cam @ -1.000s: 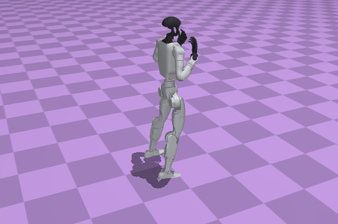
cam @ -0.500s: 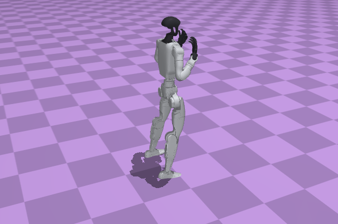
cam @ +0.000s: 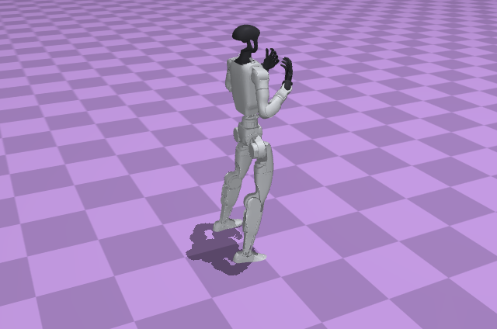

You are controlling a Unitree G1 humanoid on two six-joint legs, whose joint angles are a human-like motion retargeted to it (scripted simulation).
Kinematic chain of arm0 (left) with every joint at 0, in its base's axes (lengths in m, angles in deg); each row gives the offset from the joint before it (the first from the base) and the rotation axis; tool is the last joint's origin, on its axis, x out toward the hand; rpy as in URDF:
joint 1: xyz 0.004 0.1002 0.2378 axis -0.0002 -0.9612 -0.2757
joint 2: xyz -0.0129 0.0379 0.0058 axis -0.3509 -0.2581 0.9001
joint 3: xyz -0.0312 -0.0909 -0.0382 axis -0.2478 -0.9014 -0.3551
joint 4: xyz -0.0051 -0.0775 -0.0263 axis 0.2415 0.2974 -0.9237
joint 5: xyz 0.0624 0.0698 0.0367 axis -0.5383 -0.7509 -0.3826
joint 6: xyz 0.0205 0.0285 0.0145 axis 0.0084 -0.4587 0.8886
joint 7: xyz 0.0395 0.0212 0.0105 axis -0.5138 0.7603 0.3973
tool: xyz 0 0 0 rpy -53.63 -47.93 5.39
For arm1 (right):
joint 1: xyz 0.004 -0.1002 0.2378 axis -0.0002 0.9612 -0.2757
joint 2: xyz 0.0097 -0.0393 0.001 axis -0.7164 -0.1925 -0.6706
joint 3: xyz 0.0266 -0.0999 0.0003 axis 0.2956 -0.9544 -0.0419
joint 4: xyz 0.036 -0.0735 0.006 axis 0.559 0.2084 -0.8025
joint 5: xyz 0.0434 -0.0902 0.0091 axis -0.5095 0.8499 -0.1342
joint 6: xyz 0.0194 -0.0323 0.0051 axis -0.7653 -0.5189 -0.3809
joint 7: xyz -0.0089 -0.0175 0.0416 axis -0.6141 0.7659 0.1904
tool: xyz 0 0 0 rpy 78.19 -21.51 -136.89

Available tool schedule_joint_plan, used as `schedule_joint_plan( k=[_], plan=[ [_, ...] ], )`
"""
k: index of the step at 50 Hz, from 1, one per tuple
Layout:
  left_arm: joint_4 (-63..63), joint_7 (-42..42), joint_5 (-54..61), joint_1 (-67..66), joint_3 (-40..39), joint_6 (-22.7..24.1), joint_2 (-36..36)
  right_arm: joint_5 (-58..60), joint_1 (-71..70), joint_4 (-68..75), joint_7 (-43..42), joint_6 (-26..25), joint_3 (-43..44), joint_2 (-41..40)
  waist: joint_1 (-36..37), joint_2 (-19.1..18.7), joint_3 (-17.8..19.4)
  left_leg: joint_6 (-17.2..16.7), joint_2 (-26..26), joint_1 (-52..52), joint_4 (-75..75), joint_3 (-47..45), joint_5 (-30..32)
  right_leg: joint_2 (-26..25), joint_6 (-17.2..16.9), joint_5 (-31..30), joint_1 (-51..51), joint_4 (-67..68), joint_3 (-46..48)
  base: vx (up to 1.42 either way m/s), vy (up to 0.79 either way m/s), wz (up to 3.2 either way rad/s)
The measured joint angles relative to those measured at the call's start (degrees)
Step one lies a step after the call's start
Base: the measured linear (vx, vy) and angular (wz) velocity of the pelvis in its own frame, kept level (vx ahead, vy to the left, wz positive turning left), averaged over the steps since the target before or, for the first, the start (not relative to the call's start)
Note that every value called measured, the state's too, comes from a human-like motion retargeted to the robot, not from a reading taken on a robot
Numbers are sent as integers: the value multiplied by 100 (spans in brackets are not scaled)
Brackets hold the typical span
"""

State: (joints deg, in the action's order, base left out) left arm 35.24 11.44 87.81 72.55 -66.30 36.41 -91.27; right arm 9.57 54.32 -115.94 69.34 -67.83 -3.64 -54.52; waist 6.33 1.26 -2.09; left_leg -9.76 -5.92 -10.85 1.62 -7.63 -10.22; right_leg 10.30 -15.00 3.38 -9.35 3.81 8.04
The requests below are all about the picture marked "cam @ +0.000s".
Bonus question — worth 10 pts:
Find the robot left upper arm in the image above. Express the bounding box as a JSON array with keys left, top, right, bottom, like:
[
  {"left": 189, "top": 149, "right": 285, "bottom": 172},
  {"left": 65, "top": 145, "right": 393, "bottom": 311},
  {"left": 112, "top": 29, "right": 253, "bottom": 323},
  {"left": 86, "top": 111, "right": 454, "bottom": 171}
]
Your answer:
[{"left": 225, "top": 57, "right": 234, "bottom": 92}]

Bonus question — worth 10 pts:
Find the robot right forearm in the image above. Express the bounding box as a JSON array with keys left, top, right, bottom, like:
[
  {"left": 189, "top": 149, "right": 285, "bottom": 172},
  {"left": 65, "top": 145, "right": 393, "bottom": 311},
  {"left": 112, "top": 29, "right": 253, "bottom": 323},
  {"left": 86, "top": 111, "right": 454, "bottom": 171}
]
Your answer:
[{"left": 265, "top": 83, "right": 292, "bottom": 117}]

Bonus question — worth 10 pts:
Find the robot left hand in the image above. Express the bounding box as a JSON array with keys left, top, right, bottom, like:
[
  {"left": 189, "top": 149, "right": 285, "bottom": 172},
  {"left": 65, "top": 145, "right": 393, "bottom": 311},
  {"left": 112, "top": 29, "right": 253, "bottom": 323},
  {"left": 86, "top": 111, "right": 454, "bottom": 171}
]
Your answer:
[{"left": 261, "top": 48, "right": 280, "bottom": 71}]

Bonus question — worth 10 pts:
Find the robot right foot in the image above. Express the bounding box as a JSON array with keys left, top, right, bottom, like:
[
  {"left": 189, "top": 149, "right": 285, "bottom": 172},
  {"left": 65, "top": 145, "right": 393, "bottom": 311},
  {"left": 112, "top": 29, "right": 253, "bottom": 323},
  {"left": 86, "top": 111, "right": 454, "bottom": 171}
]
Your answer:
[{"left": 233, "top": 251, "right": 267, "bottom": 263}]

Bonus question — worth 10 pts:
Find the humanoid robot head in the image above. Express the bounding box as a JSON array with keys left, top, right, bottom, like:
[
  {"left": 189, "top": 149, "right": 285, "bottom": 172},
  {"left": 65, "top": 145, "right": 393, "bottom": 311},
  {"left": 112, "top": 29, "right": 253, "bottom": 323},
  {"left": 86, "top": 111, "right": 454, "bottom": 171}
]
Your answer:
[{"left": 232, "top": 25, "right": 260, "bottom": 65}]

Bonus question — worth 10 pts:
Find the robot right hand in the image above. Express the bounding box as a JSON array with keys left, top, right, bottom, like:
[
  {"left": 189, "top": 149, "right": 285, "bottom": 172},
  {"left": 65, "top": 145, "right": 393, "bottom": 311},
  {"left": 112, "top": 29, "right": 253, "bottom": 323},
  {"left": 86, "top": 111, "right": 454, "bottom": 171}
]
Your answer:
[{"left": 281, "top": 57, "right": 293, "bottom": 90}]

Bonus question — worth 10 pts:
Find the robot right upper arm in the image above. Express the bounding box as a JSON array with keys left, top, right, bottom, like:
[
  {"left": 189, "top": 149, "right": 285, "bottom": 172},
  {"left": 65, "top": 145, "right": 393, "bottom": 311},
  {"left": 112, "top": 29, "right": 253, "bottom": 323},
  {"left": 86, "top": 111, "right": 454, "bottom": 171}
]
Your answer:
[{"left": 251, "top": 66, "right": 273, "bottom": 119}]

